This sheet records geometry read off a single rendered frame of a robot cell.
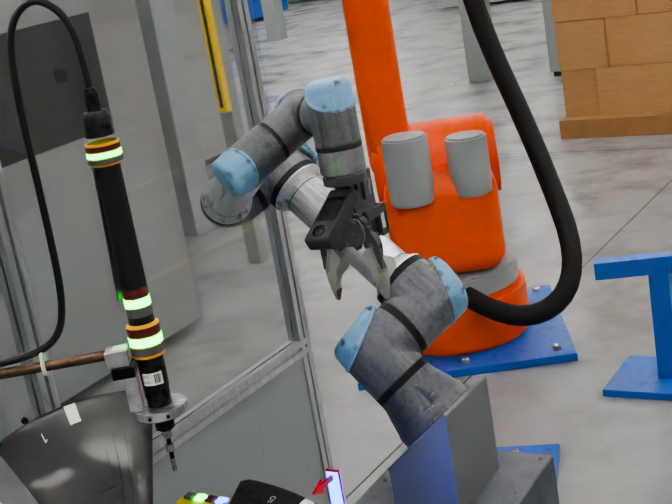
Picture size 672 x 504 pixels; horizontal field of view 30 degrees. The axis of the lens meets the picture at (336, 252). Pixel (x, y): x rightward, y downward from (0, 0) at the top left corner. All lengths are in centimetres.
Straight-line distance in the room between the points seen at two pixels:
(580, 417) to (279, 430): 200
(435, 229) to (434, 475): 325
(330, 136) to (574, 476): 269
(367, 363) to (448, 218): 320
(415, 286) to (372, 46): 330
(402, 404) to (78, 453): 65
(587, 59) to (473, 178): 430
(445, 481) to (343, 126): 66
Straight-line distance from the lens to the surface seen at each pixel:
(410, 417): 219
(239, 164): 199
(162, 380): 162
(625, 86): 946
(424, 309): 223
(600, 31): 944
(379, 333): 221
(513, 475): 232
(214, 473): 291
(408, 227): 537
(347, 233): 198
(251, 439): 301
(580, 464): 453
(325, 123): 194
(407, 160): 524
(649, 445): 462
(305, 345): 317
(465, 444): 221
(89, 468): 178
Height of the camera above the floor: 206
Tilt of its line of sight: 16 degrees down
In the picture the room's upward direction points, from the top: 10 degrees counter-clockwise
